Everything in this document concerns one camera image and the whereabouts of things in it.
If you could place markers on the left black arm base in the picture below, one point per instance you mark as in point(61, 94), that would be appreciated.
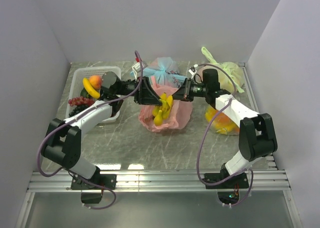
point(92, 191)

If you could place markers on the green tied plastic bag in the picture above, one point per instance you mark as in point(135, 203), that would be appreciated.
point(232, 69)

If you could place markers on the white plastic basket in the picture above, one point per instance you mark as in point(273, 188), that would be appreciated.
point(77, 86)

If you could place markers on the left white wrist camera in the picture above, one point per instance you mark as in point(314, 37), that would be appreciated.
point(136, 69)

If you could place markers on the yellow banana bunch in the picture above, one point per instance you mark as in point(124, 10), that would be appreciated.
point(162, 110)

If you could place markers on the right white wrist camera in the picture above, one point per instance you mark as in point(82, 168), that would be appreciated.
point(193, 69)

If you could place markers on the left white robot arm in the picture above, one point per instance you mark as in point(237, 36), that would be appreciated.
point(63, 141)

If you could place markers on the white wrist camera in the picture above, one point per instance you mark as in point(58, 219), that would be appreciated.
point(136, 69)
point(193, 69)

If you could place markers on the black grape bunch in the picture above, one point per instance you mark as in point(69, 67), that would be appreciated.
point(78, 109)

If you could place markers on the single yellow banana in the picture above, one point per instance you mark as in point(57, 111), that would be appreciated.
point(89, 88)

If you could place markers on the pink plastic bag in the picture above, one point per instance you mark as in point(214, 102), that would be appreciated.
point(176, 117)

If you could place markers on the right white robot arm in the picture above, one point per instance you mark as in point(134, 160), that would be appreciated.
point(257, 138)

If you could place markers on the red grape bunch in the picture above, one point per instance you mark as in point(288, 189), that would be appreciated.
point(77, 101)

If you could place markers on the aluminium mounting rail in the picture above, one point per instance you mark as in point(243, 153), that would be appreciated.
point(158, 181)

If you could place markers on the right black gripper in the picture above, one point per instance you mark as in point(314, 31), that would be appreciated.
point(184, 92)

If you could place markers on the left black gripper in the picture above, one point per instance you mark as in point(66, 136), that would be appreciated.
point(146, 95)

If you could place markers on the clear bag of fruits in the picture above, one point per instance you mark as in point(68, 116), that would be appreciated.
point(222, 124)

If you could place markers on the blue tied plastic bag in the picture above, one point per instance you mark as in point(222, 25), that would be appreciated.
point(163, 71)

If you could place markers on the green avocado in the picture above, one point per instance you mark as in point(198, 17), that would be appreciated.
point(85, 94)

